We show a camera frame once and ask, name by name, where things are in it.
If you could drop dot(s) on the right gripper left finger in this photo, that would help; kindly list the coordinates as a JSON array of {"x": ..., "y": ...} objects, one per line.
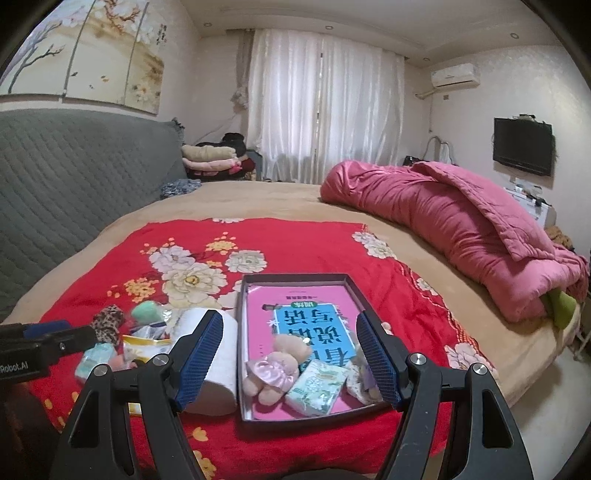
[{"x": 190, "y": 359}]

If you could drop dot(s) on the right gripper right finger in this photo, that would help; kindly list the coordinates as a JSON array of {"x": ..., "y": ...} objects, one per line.
[{"x": 386, "y": 356}]

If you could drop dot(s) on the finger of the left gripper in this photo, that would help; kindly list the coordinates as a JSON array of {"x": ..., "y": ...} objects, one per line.
[{"x": 56, "y": 339}]

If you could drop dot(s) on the white floral scrunchie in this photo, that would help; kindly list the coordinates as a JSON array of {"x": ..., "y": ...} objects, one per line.
[{"x": 356, "y": 388}]

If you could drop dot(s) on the green tissue pack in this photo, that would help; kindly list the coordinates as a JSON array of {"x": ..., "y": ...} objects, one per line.
[
  {"x": 316, "y": 390},
  {"x": 100, "y": 353}
]

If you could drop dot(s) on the leopard print scrunchie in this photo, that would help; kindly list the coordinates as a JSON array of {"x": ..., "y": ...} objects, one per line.
[{"x": 106, "y": 324}]

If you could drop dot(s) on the yellow wet wipes pack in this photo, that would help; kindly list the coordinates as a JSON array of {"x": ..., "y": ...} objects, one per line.
[{"x": 140, "y": 350}]

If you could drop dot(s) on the green makeup sponge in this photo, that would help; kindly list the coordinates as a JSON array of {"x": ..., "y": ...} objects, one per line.
[{"x": 148, "y": 312}]

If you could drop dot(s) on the plush bear pink dress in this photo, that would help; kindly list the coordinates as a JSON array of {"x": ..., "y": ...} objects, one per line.
[{"x": 270, "y": 377}]

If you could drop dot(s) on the plush bear purple dress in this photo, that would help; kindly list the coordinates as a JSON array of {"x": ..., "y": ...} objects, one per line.
[{"x": 360, "y": 359}]

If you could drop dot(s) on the blue white wipes packet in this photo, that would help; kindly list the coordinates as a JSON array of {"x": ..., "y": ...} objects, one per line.
[{"x": 153, "y": 331}]

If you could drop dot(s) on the white paper towel roll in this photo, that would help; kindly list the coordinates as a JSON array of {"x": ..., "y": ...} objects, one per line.
[{"x": 218, "y": 395}]

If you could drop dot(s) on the pink makeup sponge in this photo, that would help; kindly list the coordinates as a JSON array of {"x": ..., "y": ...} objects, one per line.
[{"x": 119, "y": 363}]

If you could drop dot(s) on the pink and blue book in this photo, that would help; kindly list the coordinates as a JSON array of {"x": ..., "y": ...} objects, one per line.
[{"x": 295, "y": 313}]

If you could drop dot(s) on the red floral blanket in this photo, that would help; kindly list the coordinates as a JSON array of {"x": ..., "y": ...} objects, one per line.
[{"x": 187, "y": 263}]

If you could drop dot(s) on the pink rolled duvet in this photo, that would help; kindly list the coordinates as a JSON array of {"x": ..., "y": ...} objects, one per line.
[{"x": 479, "y": 227}]

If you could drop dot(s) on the grey quilted headboard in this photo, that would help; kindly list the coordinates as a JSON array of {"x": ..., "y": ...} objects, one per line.
[{"x": 66, "y": 174}]

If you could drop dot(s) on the blue patterned cloth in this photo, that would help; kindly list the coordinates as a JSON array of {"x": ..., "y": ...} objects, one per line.
[{"x": 179, "y": 187}]

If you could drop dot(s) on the green cloth under duvet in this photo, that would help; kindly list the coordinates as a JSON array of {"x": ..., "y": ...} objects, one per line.
[{"x": 560, "y": 307}]

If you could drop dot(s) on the stack of folded clothes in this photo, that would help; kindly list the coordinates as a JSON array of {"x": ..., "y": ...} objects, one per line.
[{"x": 228, "y": 159}]

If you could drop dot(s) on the white sheer curtain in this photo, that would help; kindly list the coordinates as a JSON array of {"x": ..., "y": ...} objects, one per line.
[{"x": 316, "y": 100}]

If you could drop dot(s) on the white air conditioner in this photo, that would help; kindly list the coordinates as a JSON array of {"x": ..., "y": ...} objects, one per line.
[{"x": 461, "y": 75}]

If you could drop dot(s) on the black wall television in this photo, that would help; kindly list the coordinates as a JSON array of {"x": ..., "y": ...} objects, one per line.
[{"x": 524, "y": 144}]

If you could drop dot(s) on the floral wall painting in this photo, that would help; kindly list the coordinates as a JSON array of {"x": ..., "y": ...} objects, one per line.
[{"x": 105, "y": 51}]

